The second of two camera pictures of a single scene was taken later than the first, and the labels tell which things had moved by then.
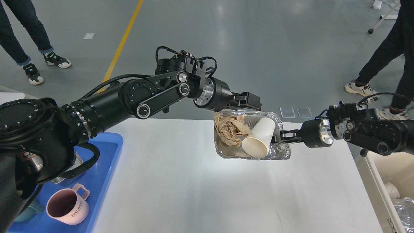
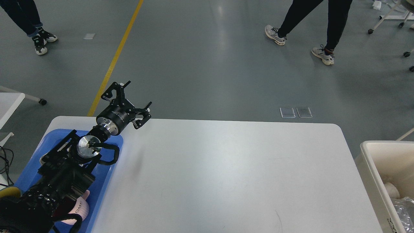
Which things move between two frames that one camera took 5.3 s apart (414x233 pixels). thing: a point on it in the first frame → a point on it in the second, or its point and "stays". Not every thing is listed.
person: x=399 y=40 → x=339 y=13
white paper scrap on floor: x=89 y=36 stays
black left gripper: x=212 y=94 → x=116 y=116
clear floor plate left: x=287 y=112 stays
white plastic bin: x=374 y=171 stays
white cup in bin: x=393 y=192 stays
